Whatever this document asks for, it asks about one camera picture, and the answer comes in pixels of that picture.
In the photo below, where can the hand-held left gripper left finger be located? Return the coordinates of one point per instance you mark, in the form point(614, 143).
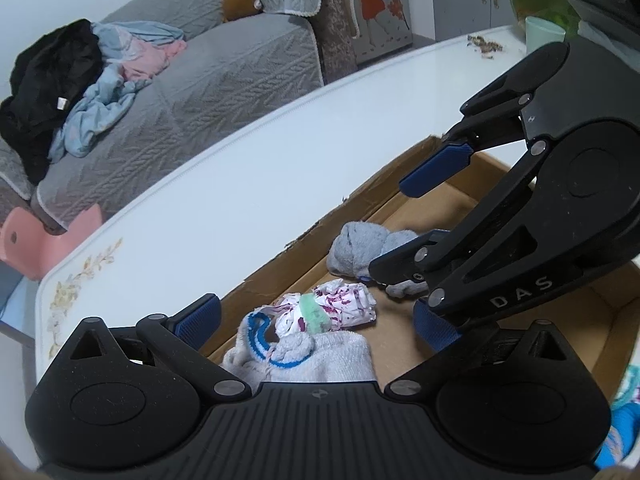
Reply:
point(197, 322)

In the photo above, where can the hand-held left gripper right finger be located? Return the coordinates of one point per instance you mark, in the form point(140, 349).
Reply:
point(435, 335)

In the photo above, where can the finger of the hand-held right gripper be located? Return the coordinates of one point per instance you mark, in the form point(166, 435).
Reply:
point(400, 260)
point(435, 170)

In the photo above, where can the grey sock bundle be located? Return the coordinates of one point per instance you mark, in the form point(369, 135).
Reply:
point(355, 250)

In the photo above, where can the shallow cardboard box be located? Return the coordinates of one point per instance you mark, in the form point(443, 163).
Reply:
point(390, 355)

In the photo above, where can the white purple print sock bundle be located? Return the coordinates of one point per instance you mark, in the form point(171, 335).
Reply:
point(345, 305)

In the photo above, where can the grey sock with blue stripes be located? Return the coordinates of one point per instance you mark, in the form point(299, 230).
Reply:
point(330, 360)

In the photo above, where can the white sock with teal band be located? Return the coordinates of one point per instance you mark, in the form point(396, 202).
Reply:
point(629, 382)

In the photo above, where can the pile of seed shells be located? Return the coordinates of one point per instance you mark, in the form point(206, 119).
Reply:
point(482, 45)

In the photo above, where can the pale green cup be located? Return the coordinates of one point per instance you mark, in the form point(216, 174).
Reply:
point(542, 32)

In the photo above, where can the grey sofa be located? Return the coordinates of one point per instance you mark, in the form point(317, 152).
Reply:
point(337, 30)

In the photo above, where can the grey cabinet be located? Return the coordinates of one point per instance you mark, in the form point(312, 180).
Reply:
point(465, 0)

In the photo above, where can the white refrigerator with stickers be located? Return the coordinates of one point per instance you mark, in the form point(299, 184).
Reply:
point(380, 5)

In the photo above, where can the pink plastic stool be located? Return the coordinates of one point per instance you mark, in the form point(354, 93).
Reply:
point(30, 245)

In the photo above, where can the grey knitted seat cover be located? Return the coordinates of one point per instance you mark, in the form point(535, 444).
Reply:
point(200, 110)

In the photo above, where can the brown plush toy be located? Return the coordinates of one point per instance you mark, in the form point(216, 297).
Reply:
point(240, 5)

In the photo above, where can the pink clothing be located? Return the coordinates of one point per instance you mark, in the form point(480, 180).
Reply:
point(150, 60)

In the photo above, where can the black clothing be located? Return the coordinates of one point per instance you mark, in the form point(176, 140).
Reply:
point(45, 75)

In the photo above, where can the pale blue clothing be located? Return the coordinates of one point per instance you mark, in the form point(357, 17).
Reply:
point(135, 32)

